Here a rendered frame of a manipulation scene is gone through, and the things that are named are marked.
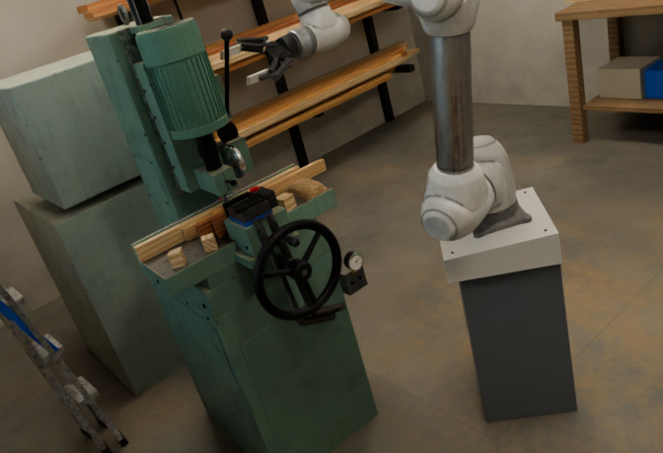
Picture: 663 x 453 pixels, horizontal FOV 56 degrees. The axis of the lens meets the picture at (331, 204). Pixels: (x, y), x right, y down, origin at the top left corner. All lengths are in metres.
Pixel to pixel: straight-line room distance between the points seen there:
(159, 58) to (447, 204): 0.87
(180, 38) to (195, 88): 0.14
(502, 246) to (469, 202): 0.22
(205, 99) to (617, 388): 1.66
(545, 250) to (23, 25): 3.16
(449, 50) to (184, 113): 0.74
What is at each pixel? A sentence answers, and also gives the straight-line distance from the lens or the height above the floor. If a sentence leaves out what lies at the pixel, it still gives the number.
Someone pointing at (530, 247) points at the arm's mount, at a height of 0.67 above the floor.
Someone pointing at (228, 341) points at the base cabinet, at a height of 0.62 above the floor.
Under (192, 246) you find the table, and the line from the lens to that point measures 1.88.
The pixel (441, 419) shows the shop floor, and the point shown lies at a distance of 2.34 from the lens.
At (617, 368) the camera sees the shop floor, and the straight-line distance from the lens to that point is 2.49.
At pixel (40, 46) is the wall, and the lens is 4.08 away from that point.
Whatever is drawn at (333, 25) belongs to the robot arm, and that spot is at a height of 1.36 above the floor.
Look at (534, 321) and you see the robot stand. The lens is 2.07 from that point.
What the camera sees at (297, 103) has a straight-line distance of 4.35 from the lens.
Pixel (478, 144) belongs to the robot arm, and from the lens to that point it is 1.87.
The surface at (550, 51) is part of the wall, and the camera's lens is 5.00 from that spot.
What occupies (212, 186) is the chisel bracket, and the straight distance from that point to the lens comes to 1.90.
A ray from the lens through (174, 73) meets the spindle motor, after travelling 1.77.
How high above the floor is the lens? 1.63
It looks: 23 degrees down
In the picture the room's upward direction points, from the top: 15 degrees counter-clockwise
